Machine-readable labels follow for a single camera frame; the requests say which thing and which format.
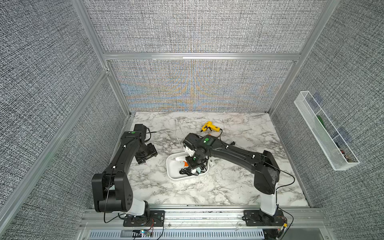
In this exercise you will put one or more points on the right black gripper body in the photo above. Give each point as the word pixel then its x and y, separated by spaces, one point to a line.
pixel 194 161

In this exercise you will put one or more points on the yellow glue gun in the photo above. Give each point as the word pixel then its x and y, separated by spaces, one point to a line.
pixel 209 128

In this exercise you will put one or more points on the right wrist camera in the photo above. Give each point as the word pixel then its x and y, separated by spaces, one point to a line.
pixel 188 150

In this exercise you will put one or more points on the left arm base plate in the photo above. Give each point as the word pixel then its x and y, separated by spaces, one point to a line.
pixel 155 219

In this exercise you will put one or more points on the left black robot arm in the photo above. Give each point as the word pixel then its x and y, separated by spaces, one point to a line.
pixel 112 191

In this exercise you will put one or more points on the white pink glue gun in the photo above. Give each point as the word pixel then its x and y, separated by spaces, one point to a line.
pixel 212 163

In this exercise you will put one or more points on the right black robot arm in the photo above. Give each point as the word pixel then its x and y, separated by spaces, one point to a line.
pixel 263 165

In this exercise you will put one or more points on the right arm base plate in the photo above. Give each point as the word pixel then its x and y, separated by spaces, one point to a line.
pixel 254 218

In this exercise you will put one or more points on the white orange glue gun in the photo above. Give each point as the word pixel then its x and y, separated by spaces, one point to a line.
pixel 179 162

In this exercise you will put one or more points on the white wire wall basket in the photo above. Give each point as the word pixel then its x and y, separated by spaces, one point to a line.
pixel 330 140

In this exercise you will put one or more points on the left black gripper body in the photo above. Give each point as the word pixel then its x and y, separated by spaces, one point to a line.
pixel 146 152

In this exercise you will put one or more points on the white plastic storage box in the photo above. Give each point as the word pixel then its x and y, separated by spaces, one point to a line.
pixel 174 173

